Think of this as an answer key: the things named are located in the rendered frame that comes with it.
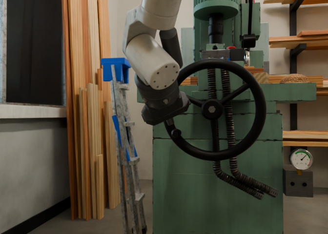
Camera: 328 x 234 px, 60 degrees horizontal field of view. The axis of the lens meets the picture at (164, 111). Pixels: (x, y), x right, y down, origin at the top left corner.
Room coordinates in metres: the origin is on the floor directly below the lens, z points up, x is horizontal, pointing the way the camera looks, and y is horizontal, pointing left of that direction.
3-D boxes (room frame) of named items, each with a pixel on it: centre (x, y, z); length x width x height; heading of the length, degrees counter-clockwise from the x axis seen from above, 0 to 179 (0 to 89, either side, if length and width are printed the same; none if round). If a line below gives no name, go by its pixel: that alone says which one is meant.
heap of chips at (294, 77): (0.99, -0.45, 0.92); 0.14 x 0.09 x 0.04; 168
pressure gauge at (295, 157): (0.87, -0.42, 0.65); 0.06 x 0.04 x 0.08; 78
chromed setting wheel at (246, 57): (1.24, -0.36, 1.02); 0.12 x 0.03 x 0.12; 168
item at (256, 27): (1.31, -0.40, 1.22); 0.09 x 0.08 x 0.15; 168
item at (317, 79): (1.11, -0.33, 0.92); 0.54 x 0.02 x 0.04; 78
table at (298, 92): (1.02, -0.21, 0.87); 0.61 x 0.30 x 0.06; 78
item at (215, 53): (0.94, -0.19, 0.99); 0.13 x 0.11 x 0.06; 78
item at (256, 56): (1.28, -0.40, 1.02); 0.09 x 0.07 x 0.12; 78
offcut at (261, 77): (0.97, -0.33, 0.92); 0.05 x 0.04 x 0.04; 150
